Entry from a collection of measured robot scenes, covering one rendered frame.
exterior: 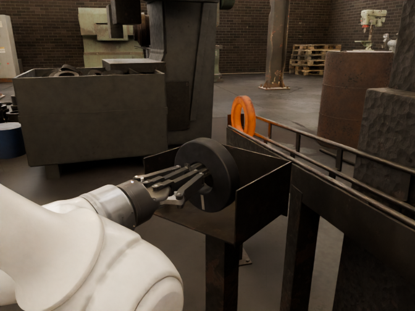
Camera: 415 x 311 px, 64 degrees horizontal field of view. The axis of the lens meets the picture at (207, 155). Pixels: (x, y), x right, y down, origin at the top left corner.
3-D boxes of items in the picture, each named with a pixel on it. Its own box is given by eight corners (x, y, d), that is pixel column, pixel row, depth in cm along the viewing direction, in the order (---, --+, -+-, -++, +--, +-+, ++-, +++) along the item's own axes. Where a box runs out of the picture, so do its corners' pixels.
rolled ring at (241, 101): (251, 108, 121) (259, 107, 122) (233, 88, 135) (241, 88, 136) (244, 150, 131) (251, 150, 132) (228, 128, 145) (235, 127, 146)
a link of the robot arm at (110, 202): (111, 261, 49) (143, 242, 53) (102, 207, 45) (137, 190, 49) (79, 238, 54) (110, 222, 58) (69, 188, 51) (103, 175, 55)
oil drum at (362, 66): (352, 133, 366) (365, 49, 337) (393, 150, 312) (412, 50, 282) (304, 137, 353) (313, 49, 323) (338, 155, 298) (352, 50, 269)
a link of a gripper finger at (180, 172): (149, 203, 59) (143, 201, 59) (191, 181, 67) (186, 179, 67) (146, 184, 57) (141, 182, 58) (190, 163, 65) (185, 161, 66)
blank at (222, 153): (180, 133, 72) (169, 137, 70) (238, 141, 62) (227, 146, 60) (188, 197, 77) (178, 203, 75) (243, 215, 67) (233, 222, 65)
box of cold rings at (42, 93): (153, 139, 345) (149, 60, 319) (170, 166, 270) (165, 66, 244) (45, 149, 315) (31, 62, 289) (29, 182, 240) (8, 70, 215)
